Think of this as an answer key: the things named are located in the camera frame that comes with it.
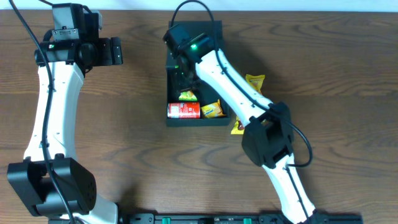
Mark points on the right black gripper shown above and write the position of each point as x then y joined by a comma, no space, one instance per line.
183,88

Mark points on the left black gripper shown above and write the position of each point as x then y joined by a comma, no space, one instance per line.
106,58

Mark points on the dark green box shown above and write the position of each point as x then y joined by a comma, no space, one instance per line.
205,93

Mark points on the green yellow snack packet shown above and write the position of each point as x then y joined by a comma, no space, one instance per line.
187,96

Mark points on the red chips can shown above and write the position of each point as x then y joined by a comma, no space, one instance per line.
183,110

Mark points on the small yellow snack packet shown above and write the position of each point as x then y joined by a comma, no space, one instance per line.
212,110

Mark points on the yellow orange snack packet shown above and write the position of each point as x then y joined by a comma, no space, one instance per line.
255,81

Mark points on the yellow chocolate snack packet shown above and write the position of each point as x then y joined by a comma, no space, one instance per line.
238,128

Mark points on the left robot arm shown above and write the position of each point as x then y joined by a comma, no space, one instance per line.
50,181

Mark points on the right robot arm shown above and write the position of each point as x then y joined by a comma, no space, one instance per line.
268,129

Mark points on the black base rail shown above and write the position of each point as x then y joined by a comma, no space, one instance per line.
267,218

